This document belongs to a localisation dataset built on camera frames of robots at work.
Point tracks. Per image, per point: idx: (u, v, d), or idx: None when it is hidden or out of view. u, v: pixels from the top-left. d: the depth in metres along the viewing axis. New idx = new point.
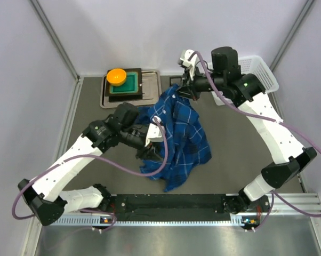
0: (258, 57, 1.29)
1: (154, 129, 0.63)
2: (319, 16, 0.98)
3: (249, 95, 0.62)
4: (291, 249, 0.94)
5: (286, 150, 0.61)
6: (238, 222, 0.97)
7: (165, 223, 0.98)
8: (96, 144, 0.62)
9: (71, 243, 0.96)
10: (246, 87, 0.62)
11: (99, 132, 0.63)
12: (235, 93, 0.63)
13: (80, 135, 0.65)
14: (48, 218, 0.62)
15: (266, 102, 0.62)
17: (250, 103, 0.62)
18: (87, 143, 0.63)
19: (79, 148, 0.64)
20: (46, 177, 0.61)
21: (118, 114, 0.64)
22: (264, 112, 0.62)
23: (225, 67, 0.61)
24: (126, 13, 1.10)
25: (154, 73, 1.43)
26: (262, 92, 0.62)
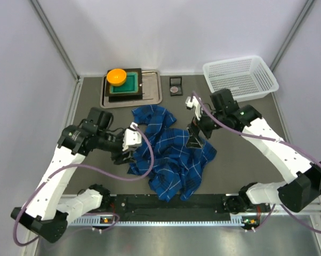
0: (258, 57, 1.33)
1: (133, 135, 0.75)
2: (320, 16, 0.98)
3: (247, 121, 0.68)
4: (291, 249, 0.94)
5: (293, 166, 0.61)
6: (238, 222, 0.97)
7: (165, 223, 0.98)
8: (76, 149, 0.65)
9: (71, 243, 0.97)
10: (242, 115, 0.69)
11: (75, 136, 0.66)
12: (234, 123, 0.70)
13: (56, 146, 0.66)
14: (55, 234, 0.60)
15: (264, 125, 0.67)
17: (249, 127, 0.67)
18: (66, 150, 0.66)
19: (59, 159, 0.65)
20: (37, 199, 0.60)
21: (91, 119, 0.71)
22: (263, 133, 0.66)
23: (221, 103, 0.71)
24: (126, 13, 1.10)
25: (154, 73, 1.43)
26: (259, 117, 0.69)
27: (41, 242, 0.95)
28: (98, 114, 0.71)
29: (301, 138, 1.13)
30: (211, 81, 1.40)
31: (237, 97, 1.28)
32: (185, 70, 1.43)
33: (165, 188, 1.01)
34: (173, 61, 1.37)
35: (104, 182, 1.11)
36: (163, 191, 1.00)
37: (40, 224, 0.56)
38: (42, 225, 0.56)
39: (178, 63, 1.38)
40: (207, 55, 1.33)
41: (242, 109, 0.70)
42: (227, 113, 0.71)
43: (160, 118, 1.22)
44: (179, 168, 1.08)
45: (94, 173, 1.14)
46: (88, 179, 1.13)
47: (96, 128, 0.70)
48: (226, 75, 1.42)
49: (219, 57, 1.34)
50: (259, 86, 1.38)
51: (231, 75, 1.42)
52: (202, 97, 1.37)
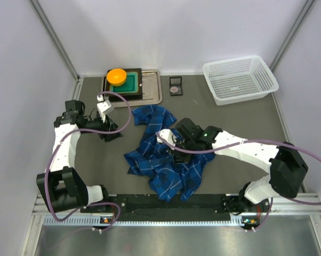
0: (258, 57, 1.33)
1: (103, 104, 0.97)
2: (320, 15, 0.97)
3: (213, 140, 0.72)
4: (290, 249, 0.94)
5: (264, 157, 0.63)
6: (238, 223, 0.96)
7: (166, 223, 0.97)
8: (73, 121, 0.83)
9: (71, 243, 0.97)
10: (207, 136, 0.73)
11: (67, 117, 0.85)
12: (204, 146, 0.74)
13: (55, 127, 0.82)
14: (82, 194, 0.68)
15: (227, 135, 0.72)
17: (215, 143, 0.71)
18: (65, 125, 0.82)
19: (63, 131, 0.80)
20: (57, 158, 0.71)
21: (70, 109, 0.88)
22: (229, 142, 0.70)
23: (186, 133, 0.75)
24: (126, 13, 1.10)
25: (154, 73, 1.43)
26: (220, 131, 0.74)
27: (41, 242, 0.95)
28: (74, 102, 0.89)
29: (301, 138, 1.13)
30: (211, 81, 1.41)
31: (237, 97, 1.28)
32: (185, 70, 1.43)
33: (165, 188, 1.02)
34: (173, 61, 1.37)
35: (103, 182, 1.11)
36: (165, 190, 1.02)
37: (71, 169, 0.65)
38: (74, 170, 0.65)
39: (178, 63, 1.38)
40: (207, 55, 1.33)
41: (205, 132, 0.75)
42: (195, 139, 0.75)
43: (160, 118, 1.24)
44: (179, 168, 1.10)
45: (93, 173, 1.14)
46: (88, 178, 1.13)
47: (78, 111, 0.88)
48: (226, 74, 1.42)
49: (219, 56, 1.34)
50: (259, 86, 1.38)
51: (231, 75, 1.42)
52: (202, 97, 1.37)
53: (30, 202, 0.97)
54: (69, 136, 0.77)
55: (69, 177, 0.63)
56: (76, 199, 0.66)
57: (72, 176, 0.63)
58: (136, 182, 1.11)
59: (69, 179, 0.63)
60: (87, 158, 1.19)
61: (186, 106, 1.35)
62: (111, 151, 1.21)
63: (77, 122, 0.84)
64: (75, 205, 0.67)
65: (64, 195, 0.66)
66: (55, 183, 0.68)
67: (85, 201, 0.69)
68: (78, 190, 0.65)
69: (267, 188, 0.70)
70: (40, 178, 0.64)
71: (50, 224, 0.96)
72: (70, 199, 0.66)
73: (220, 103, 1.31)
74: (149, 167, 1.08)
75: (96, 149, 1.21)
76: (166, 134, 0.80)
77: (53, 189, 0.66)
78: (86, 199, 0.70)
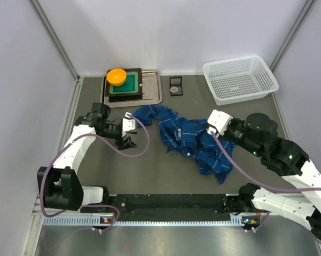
0: (258, 57, 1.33)
1: (128, 122, 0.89)
2: (320, 15, 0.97)
3: (299, 171, 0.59)
4: (291, 249, 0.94)
5: None
6: (238, 223, 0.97)
7: (166, 223, 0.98)
8: (92, 124, 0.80)
9: (71, 244, 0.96)
10: (291, 159, 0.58)
11: (89, 118, 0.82)
12: (279, 166, 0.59)
13: (75, 126, 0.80)
14: (76, 199, 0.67)
15: (314, 170, 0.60)
17: (299, 176, 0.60)
18: (83, 126, 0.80)
19: (79, 132, 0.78)
20: (64, 156, 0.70)
21: (95, 110, 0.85)
22: (314, 182, 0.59)
23: (262, 137, 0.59)
24: (126, 13, 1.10)
25: (154, 73, 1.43)
26: (307, 160, 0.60)
27: (41, 242, 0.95)
28: (100, 104, 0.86)
29: (301, 138, 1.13)
30: (211, 81, 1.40)
31: (237, 97, 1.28)
32: (185, 70, 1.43)
33: (216, 158, 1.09)
34: (173, 61, 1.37)
35: (103, 182, 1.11)
36: (216, 161, 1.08)
37: (71, 172, 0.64)
38: (73, 172, 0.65)
39: (178, 63, 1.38)
40: (207, 55, 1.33)
41: (289, 151, 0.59)
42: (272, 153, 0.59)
43: (166, 113, 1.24)
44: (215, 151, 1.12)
45: (93, 173, 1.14)
46: (88, 178, 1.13)
47: (101, 115, 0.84)
48: (226, 74, 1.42)
49: (219, 56, 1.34)
50: (259, 86, 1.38)
51: (231, 75, 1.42)
52: (202, 97, 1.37)
53: (30, 202, 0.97)
54: (82, 138, 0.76)
55: (66, 177, 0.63)
56: (67, 201, 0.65)
57: (69, 177, 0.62)
58: (137, 182, 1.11)
59: (66, 180, 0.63)
60: (87, 159, 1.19)
61: (187, 106, 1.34)
62: (111, 151, 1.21)
63: (96, 127, 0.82)
64: (65, 207, 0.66)
65: (58, 194, 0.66)
66: (55, 180, 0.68)
67: (77, 206, 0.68)
68: (72, 192, 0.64)
69: (290, 215, 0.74)
70: (42, 170, 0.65)
71: (50, 224, 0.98)
72: (61, 200, 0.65)
73: (220, 103, 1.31)
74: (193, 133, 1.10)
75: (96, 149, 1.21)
76: (219, 125, 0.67)
77: (51, 185, 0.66)
78: (78, 204, 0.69)
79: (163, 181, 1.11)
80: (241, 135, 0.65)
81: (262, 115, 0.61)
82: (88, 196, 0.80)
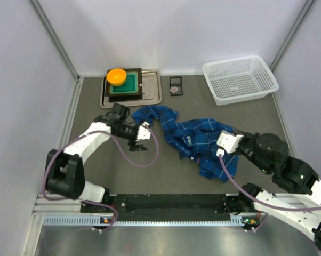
0: (258, 57, 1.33)
1: (144, 129, 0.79)
2: (320, 16, 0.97)
3: (309, 191, 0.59)
4: (291, 249, 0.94)
5: None
6: (238, 222, 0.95)
7: (166, 223, 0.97)
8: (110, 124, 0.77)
9: (71, 243, 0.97)
10: (302, 180, 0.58)
11: (107, 118, 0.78)
12: (290, 186, 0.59)
13: (93, 122, 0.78)
14: (76, 189, 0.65)
15: None
17: (310, 196, 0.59)
18: (100, 124, 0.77)
19: (96, 127, 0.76)
20: (75, 144, 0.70)
21: (114, 111, 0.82)
22: None
23: (274, 157, 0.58)
24: (126, 13, 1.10)
25: (154, 73, 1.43)
26: (318, 180, 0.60)
27: (41, 242, 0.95)
28: (121, 106, 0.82)
29: (301, 138, 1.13)
30: (211, 81, 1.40)
31: (237, 97, 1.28)
32: (185, 70, 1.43)
33: (222, 168, 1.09)
34: (173, 61, 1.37)
35: (104, 182, 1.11)
36: (222, 172, 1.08)
37: (79, 159, 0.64)
38: (81, 160, 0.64)
39: (178, 63, 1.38)
40: (207, 55, 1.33)
41: (301, 172, 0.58)
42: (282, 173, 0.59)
43: (168, 114, 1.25)
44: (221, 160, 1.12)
45: (93, 173, 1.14)
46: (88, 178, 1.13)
47: (120, 117, 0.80)
48: (226, 74, 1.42)
49: (219, 57, 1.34)
50: (259, 86, 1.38)
51: (231, 75, 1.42)
52: (202, 97, 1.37)
53: (30, 202, 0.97)
54: (98, 134, 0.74)
55: (73, 161, 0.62)
56: (67, 188, 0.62)
57: (75, 164, 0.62)
58: (137, 183, 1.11)
59: (72, 166, 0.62)
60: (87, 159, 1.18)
61: (187, 106, 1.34)
62: (111, 151, 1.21)
63: (113, 128, 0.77)
64: (64, 193, 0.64)
65: (60, 179, 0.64)
66: (62, 165, 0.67)
67: (74, 196, 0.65)
68: (74, 180, 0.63)
69: (294, 223, 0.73)
70: (52, 153, 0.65)
71: (50, 224, 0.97)
72: (59, 187, 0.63)
73: (220, 103, 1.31)
74: (207, 142, 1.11)
75: (96, 149, 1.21)
76: (228, 145, 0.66)
77: (57, 169, 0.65)
78: (77, 195, 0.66)
79: (163, 181, 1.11)
80: (251, 152, 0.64)
81: (274, 136, 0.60)
82: (89, 193, 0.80)
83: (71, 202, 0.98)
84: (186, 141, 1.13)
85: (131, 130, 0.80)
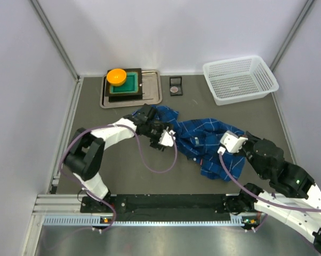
0: (258, 57, 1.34)
1: (169, 137, 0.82)
2: (320, 16, 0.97)
3: (305, 195, 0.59)
4: (290, 249, 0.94)
5: None
6: (238, 222, 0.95)
7: (166, 223, 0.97)
8: (137, 124, 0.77)
9: (71, 244, 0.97)
10: (298, 184, 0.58)
11: (136, 118, 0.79)
12: (287, 190, 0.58)
13: (122, 118, 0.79)
14: (90, 170, 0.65)
15: (319, 194, 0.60)
17: (306, 200, 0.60)
18: (128, 120, 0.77)
19: (124, 122, 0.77)
20: (103, 130, 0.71)
21: (143, 111, 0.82)
22: (320, 205, 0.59)
23: (270, 162, 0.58)
24: (126, 13, 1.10)
25: (154, 73, 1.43)
26: (313, 184, 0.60)
27: (41, 242, 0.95)
28: (150, 109, 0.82)
29: (301, 138, 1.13)
30: (211, 81, 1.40)
31: (237, 97, 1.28)
32: (185, 70, 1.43)
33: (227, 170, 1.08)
34: (173, 61, 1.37)
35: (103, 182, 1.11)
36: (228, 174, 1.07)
37: (103, 143, 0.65)
38: (103, 145, 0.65)
39: (178, 63, 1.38)
40: (207, 55, 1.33)
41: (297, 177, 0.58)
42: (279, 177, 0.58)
43: (170, 115, 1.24)
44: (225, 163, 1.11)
45: None
46: None
47: (147, 119, 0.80)
48: (226, 75, 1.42)
49: (219, 57, 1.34)
50: (259, 86, 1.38)
51: (231, 75, 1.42)
52: (202, 97, 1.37)
53: (30, 202, 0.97)
54: (123, 128, 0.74)
55: (96, 141, 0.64)
56: (82, 167, 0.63)
57: (97, 144, 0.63)
58: (138, 183, 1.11)
59: (94, 146, 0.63)
60: None
61: (187, 106, 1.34)
62: (111, 151, 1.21)
63: (138, 128, 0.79)
64: (78, 172, 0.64)
65: (79, 157, 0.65)
66: (85, 145, 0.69)
67: (87, 178, 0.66)
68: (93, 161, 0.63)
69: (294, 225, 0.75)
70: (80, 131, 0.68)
71: (50, 224, 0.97)
72: (75, 164, 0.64)
73: (220, 103, 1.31)
74: (216, 144, 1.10)
75: None
76: (230, 145, 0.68)
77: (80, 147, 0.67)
78: (88, 177, 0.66)
79: (165, 182, 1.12)
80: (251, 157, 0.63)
81: (268, 142, 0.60)
82: (95, 184, 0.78)
83: (71, 202, 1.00)
84: (194, 143, 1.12)
85: (156, 132, 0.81)
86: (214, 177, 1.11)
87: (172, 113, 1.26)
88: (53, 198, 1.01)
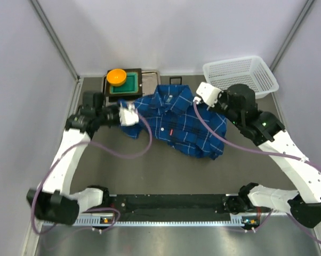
0: (258, 57, 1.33)
1: (130, 113, 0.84)
2: (319, 16, 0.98)
3: (271, 137, 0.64)
4: (291, 249, 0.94)
5: (317, 190, 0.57)
6: (238, 223, 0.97)
7: (166, 223, 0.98)
8: (84, 130, 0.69)
9: (71, 244, 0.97)
10: (264, 127, 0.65)
11: (81, 121, 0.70)
12: (254, 133, 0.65)
13: (64, 129, 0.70)
14: (71, 216, 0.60)
15: (288, 140, 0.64)
17: (271, 142, 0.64)
18: (73, 130, 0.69)
19: (69, 140, 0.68)
20: (53, 176, 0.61)
21: (87, 103, 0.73)
22: (286, 150, 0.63)
23: (240, 104, 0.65)
24: (126, 13, 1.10)
25: (154, 73, 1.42)
26: (282, 130, 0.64)
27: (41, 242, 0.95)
28: (92, 96, 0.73)
29: (301, 138, 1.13)
30: (211, 81, 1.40)
31: None
32: (185, 70, 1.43)
33: (204, 138, 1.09)
34: (173, 61, 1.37)
35: (104, 182, 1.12)
36: (205, 142, 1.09)
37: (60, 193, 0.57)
38: (65, 198, 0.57)
39: (178, 63, 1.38)
40: (207, 55, 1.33)
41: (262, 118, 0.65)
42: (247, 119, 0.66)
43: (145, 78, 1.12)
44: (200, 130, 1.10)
45: (94, 174, 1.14)
46: (88, 178, 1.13)
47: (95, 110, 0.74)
48: (226, 74, 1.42)
49: (219, 57, 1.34)
50: (259, 86, 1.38)
51: (231, 75, 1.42)
52: None
53: (30, 202, 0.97)
54: (72, 151, 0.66)
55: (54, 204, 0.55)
56: (64, 219, 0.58)
57: (58, 201, 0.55)
58: (138, 182, 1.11)
59: (56, 204, 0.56)
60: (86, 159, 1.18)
61: None
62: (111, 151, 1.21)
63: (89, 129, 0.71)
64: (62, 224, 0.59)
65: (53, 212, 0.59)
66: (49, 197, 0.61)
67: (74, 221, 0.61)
68: (66, 213, 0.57)
69: (277, 202, 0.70)
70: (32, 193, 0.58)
71: (50, 224, 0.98)
72: (55, 220, 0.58)
73: None
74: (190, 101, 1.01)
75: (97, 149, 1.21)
76: (205, 95, 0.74)
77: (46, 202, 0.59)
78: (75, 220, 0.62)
79: (165, 181, 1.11)
80: (226, 106, 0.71)
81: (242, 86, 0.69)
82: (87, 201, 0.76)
83: None
84: (165, 100, 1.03)
85: (113, 116, 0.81)
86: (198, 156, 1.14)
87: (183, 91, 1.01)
88: None
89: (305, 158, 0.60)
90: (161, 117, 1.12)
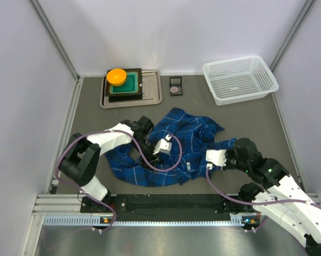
0: (258, 57, 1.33)
1: (165, 143, 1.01)
2: (319, 16, 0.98)
3: (277, 182, 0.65)
4: (290, 249, 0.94)
5: None
6: (238, 223, 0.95)
7: (166, 223, 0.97)
8: (134, 130, 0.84)
9: (71, 244, 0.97)
10: (270, 172, 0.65)
11: (134, 125, 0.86)
12: (262, 179, 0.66)
13: (120, 122, 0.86)
14: (86, 174, 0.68)
15: (293, 184, 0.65)
17: (278, 187, 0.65)
18: (125, 126, 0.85)
19: (121, 127, 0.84)
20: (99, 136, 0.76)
21: (141, 121, 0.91)
22: (293, 194, 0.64)
23: (244, 154, 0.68)
24: (126, 13, 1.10)
25: (154, 73, 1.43)
26: (286, 175, 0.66)
27: (41, 242, 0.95)
28: (148, 120, 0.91)
29: (301, 138, 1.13)
30: (211, 81, 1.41)
31: (237, 97, 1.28)
32: (185, 70, 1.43)
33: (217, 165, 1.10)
34: (172, 61, 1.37)
35: (104, 182, 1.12)
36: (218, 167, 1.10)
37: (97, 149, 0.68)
38: (98, 151, 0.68)
39: (178, 63, 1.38)
40: (207, 55, 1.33)
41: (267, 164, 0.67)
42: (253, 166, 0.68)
43: None
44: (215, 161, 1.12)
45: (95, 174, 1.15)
46: None
47: (144, 129, 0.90)
48: (226, 75, 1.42)
49: (219, 57, 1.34)
50: (259, 86, 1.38)
51: (231, 75, 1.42)
52: (202, 97, 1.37)
53: (30, 202, 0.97)
54: (120, 134, 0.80)
55: (88, 151, 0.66)
56: (79, 172, 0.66)
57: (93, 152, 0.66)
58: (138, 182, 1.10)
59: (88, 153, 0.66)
60: None
61: (187, 106, 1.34)
62: None
63: (136, 135, 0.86)
64: (72, 177, 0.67)
65: (73, 162, 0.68)
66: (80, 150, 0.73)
67: (81, 183, 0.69)
68: (86, 167, 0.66)
69: (289, 228, 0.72)
70: (76, 136, 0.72)
71: (50, 224, 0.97)
72: (73, 168, 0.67)
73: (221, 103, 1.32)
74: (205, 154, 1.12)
75: None
76: (214, 158, 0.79)
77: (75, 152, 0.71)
78: (84, 181, 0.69)
79: None
80: (235, 161, 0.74)
81: (243, 138, 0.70)
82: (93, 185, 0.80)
83: (71, 202, 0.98)
84: (185, 168, 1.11)
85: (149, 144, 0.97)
86: (210, 179, 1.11)
87: (178, 113, 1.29)
88: (53, 198, 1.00)
89: (310, 200, 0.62)
90: (185, 171, 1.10)
